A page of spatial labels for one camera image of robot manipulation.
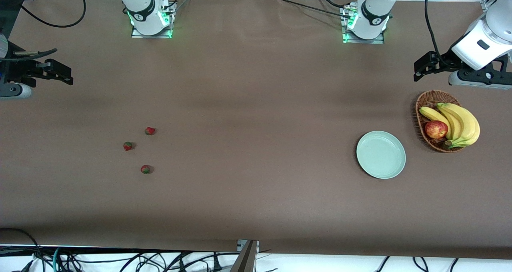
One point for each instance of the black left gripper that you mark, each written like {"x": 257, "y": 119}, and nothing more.
{"x": 448, "y": 60}

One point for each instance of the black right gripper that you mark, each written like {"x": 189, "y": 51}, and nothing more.
{"x": 16, "y": 70}

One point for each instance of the red strawberry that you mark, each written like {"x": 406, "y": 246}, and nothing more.
{"x": 146, "y": 169}
{"x": 150, "y": 131}
{"x": 128, "y": 146}

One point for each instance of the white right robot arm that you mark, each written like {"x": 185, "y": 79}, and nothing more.
{"x": 144, "y": 8}

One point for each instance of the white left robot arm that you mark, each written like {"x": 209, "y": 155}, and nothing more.
{"x": 376, "y": 8}

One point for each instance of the pale green round plate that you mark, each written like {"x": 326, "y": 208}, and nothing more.
{"x": 380, "y": 170}

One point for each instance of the small yellow banana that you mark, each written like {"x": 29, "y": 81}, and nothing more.
{"x": 432, "y": 114}

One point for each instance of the brown wicker basket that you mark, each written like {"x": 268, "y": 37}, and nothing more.
{"x": 420, "y": 126}

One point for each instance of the red apple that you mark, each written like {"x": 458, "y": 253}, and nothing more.
{"x": 436, "y": 130}

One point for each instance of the brown table cloth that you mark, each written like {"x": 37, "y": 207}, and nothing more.
{"x": 224, "y": 192}

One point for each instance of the aluminium frame corner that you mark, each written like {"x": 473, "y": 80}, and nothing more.
{"x": 484, "y": 4}

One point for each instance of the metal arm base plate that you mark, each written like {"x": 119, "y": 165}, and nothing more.
{"x": 348, "y": 39}
{"x": 167, "y": 31}

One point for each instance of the brown post with bracket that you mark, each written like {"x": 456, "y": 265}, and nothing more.
{"x": 246, "y": 260}

